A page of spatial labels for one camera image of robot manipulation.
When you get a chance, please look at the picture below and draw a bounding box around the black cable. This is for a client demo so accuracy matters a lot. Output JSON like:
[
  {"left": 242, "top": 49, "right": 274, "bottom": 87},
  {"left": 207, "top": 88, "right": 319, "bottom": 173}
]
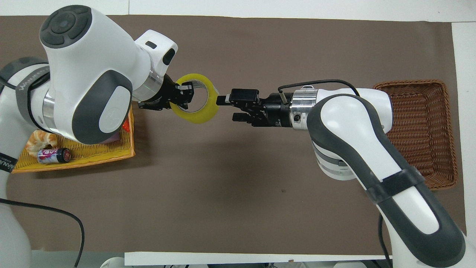
[
  {"left": 0, "top": 198, "right": 86, "bottom": 268},
  {"left": 378, "top": 215, "right": 392, "bottom": 268},
  {"left": 277, "top": 79, "right": 360, "bottom": 103}
]

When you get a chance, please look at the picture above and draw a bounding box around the small bottle with black cap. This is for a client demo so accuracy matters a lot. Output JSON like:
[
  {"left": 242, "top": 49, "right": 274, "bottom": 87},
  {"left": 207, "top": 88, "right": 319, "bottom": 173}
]
[{"left": 37, "top": 147, "right": 72, "bottom": 165}]

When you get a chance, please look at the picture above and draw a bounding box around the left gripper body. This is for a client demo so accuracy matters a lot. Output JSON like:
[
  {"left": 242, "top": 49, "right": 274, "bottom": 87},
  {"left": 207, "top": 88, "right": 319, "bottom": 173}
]
[{"left": 138, "top": 74, "right": 179, "bottom": 112}]

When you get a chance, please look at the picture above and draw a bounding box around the yellow tape roll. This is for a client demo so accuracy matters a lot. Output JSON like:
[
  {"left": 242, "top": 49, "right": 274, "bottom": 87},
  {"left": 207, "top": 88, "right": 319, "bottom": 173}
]
[{"left": 170, "top": 73, "right": 219, "bottom": 124}]

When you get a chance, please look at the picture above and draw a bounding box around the yellow woven basket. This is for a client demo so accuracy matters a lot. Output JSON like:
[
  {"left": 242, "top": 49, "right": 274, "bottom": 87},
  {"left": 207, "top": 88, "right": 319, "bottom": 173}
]
[{"left": 11, "top": 104, "right": 135, "bottom": 174}]

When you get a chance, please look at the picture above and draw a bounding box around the bread pastry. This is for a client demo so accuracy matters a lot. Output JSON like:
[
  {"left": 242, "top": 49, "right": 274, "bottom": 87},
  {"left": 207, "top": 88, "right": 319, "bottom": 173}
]
[{"left": 25, "top": 130, "right": 58, "bottom": 157}]

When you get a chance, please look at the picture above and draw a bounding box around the brown wicker basket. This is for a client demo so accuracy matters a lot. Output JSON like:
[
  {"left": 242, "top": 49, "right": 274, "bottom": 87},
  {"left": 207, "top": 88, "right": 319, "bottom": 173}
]
[{"left": 373, "top": 79, "right": 459, "bottom": 191}]

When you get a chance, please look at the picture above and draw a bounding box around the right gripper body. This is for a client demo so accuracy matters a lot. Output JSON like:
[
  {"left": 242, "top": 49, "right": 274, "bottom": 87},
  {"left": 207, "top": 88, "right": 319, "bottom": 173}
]
[{"left": 257, "top": 92, "right": 295, "bottom": 128}]

